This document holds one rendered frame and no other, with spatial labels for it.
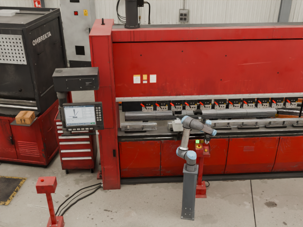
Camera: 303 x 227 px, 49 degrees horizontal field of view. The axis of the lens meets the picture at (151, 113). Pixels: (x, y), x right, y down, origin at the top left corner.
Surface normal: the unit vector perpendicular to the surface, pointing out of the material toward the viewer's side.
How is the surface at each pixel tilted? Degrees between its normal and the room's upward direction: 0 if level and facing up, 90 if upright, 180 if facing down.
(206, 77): 90
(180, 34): 90
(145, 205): 0
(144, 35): 90
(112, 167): 90
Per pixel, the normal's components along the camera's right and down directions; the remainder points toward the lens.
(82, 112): 0.09, 0.47
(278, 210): 0.00, -0.88
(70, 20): -0.18, 0.47
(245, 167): 0.05, 0.66
